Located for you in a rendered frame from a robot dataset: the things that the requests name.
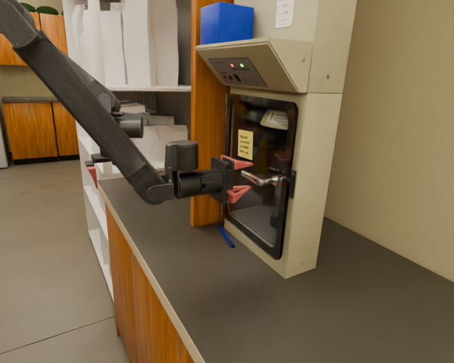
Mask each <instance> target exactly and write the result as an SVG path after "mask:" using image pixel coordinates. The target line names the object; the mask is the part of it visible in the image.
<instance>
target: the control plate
mask: <svg viewBox="0 0 454 363"><path fill-rule="evenodd" d="M208 60H209V61H210V63H211V64H212V66H213V67H214V68H215V70H216V71H217V72H218V73H219V75H220V76H221V78H222V79H223V80H224V81H225V82H226V83H227V84H239V85H247V86H263V87H268V86H267V85H266V83H265V82H264V80H263V79H262V77H261V76H260V75H259V73H258V71H257V70H256V68H255V67H254V65H253V64H252V62H251V61H250V60H249V58H211V59H208ZM231 63H232V64H233V65H234V67H232V66H231ZM240 63H241V64H243V66H244V67H241V65H240ZM233 74H236V75H237V76H238V77H239V78H240V80H241V81H237V79H236V78H235V76H234V75H233ZM223 76H225V77H226V79H225V78H224V77H223ZM228 76H231V77H232V78H233V79H232V80H230V78H229V77H228ZM242 76H243V77H244V79H241V77H242ZM247 76H248V77H249V79H248V80H247V79H246V78H247ZM252 77H254V78H255V80H253V78H252Z"/></svg>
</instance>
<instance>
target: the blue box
mask: <svg viewBox="0 0 454 363"><path fill-rule="evenodd" d="M253 21H254V7H250V6H242V5H238V4H230V3H226V2H221V1H219V2H217V3H214V4H211V5H208V6H204V7H202V8H201V14H200V45H208V44H214V43H221V42H232V41H239V40H250V39H252V33H253Z"/></svg>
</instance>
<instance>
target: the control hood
mask: <svg viewBox="0 0 454 363"><path fill-rule="evenodd" d="M312 45H313V44H311V42H305V41H299V40H287V39H281V38H275V37H263V38H257V39H250V40H239V41H232V42H221V43H214V44H208V45H197V47H195V49H196V51H197V52H198V53H199V55H200V56H201V58H202V59H203V60H204V61H205V62H206V64H207V65H208V66H209V68H210V69H211V71H212V72H213V73H214V74H215V75H216V77H217V78H218V80H219V81H220V82H221V83H222V85H224V86H237V87H244V88H252V89H266V90H273V91H286V92H294V93H306V91H307V86H308V75H309V68H310V62H311V51H312ZM211 58H249V60H250V61H251V62H252V64H253V65H254V67H255V68H256V70H257V71H258V73H259V75H260V76H261V77H262V79H263V80H264V82H265V83H266V85H267V86H268V87H263V86H247V85H239V84H227V83H226V82H225V81H224V80H223V79H222V78H221V76H220V75H219V73H218V72H217V71H216V70H215V68H214V67H213V66H212V64H211V63H210V61H209V60H208V59H211Z"/></svg>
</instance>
